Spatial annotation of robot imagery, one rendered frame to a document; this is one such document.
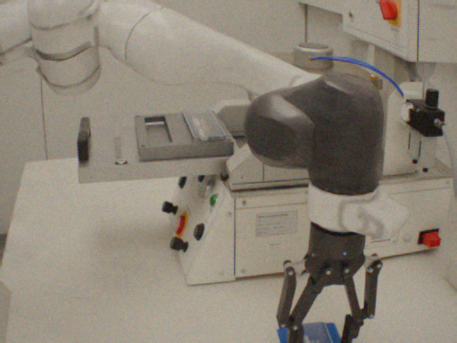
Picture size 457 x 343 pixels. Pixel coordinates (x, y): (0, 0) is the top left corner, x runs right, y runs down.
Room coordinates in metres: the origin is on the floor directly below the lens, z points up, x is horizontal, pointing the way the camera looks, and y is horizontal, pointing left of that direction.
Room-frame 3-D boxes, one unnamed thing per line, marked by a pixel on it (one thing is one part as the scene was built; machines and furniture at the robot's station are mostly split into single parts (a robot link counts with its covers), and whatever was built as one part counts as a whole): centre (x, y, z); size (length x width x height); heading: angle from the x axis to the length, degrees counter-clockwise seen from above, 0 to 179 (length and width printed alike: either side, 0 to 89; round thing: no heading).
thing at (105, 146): (1.06, 0.14, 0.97); 0.30 x 0.22 x 0.08; 101
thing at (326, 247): (0.66, -0.14, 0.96); 0.08 x 0.08 x 0.09
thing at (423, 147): (0.92, -0.33, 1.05); 0.15 x 0.05 x 0.15; 11
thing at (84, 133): (1.03, 0.27, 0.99); 0.15 x 0.02 x 0.04; 11
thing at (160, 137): (1.07, 0.09, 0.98); 0.20 x 0.17 x 0.03; 11
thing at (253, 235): (1.10, -0.16, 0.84); 0.53 x 0.37 x 0.17; 101
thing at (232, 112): (1.24, -0.07, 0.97); 0.25 x 0.05 x 0.07; 101
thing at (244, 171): (0.96, -0.12, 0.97); 0.26 x 0.05 x 0.07; 101
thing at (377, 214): (0.64, -0.16, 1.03); 0.13 x 0.12 x 0.05; 5
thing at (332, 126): (0.68, -0.10, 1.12); 0.18 x 0.10 x 0.13; 50
